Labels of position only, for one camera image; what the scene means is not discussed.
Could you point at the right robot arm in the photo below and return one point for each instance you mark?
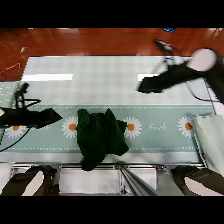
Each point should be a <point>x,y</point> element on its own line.
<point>180,75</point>

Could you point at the silver frame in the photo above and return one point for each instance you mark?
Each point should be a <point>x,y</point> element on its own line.
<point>140,185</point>

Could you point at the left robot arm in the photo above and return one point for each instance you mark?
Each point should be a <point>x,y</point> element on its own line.
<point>30,117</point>

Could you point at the pale green garment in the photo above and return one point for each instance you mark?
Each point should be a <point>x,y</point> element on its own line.
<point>210,140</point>

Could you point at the dark green T-shirt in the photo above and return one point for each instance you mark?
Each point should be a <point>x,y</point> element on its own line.
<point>98,133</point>

